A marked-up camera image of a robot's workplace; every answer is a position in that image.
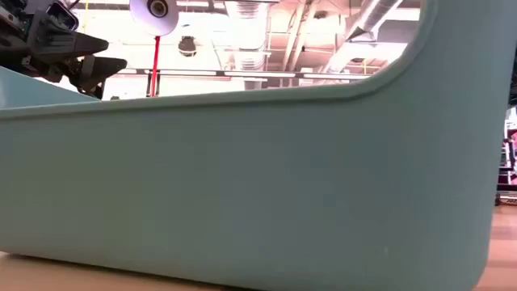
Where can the metal shelving rack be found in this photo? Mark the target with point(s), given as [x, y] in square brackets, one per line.
[509, 161]

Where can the silver smooth ceiling air duct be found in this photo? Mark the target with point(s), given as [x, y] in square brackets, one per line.
[363, 24]

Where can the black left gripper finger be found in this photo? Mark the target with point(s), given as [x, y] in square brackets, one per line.
[103, 68]
[91, 46]

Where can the teal green plastic bin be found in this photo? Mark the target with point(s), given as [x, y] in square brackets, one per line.
[242, 182]

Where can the red camera stand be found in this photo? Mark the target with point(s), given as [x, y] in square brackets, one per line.
[139, 18]

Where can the black overhead frame bar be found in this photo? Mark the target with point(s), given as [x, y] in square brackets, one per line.
[262, 74]

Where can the black hanging dome camera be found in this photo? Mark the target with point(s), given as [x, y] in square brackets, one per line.
[187, 46]

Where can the silver ribbed ceiling air duct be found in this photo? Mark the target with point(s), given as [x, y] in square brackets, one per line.
[248, 60]

